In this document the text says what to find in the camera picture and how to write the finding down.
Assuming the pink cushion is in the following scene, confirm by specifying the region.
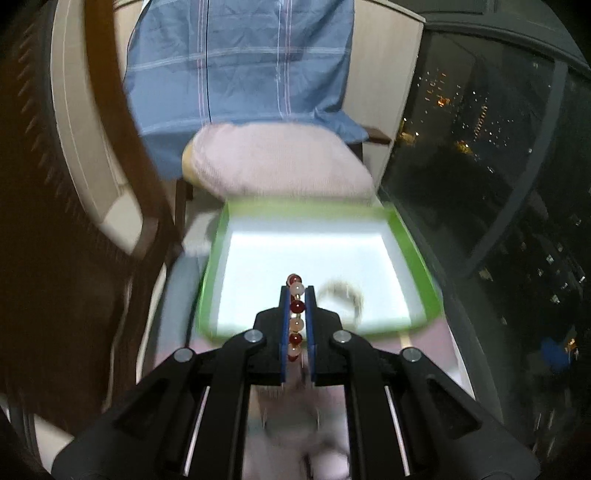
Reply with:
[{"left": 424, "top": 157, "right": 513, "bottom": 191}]
[{"left": 181, "top": 122, "right": 375, "bottom": 200}]

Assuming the carved dark wooden chair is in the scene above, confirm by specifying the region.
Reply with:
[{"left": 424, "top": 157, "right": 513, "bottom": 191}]
[{"left": 0, "top": 0, "right": 185, "bottom": 416}]

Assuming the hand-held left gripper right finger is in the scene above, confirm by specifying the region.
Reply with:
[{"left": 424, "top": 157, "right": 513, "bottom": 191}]
[{"left": 305, "top": 285, "right": 541, "bottom": 480}]

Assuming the blue plaid cloth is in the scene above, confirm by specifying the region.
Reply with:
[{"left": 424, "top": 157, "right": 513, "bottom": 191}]
[{"left": 122, "top": 0, "right": 370, "bottom": 178}]

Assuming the green tray with white inside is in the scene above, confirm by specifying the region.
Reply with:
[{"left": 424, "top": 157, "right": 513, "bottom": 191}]
[{"left": 196, "top": 196, "right": 443, "bottom": 342}]

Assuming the pale bracelet in tray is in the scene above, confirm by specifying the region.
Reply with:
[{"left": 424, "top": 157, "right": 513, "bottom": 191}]
[{"left": 318, "top": 278, "right": 368, "bottom": 326}]

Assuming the white cabinet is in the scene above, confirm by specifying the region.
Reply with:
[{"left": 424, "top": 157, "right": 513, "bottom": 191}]
[{"left": 346, "top": 0, "right": 426, "bottom": 191}]

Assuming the dark window frame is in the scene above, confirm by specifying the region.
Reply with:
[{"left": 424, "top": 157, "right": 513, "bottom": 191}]
[{"left": 379, "top": 9, "right": 591, "bottom": 287}]

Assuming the red and white beaded bracelet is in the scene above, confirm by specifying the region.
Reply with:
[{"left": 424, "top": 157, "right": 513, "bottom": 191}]
[{"left": 285, "top": 273, "right": 306, "bottom": 363}]

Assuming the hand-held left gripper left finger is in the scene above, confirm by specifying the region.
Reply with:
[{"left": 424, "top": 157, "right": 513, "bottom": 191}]
[{"left": 51, "top": 285, "right": 290, "bottom": 480}]

